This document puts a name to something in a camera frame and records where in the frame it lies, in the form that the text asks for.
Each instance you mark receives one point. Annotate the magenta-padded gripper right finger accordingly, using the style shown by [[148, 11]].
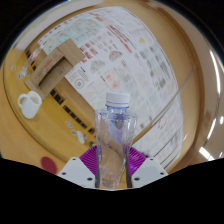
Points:
[[148, 171]]

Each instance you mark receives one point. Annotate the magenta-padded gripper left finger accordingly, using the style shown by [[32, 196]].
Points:
[[76, 171]]

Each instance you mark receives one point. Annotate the clear white-capped water bottle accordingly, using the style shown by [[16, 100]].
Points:
[[115, 150]]

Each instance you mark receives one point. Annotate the flat round red coaster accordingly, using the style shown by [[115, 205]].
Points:
[[49, 165]]

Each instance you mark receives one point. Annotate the small white paper item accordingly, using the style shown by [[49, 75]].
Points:
[[80, 137]]

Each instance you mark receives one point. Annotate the white ceramic mug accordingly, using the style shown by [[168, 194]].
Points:
[[30, 106]]

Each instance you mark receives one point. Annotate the brown cardboard box structure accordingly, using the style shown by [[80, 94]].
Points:
[[50, 63]]

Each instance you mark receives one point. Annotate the small clear red-labelled bottle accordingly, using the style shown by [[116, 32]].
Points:
[[35, 54]]

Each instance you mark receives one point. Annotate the narrow wall poster panel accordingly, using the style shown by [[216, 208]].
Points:
[[163, 133]]

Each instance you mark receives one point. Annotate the large wall poster panel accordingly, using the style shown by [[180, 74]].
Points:
[[126, 60]]

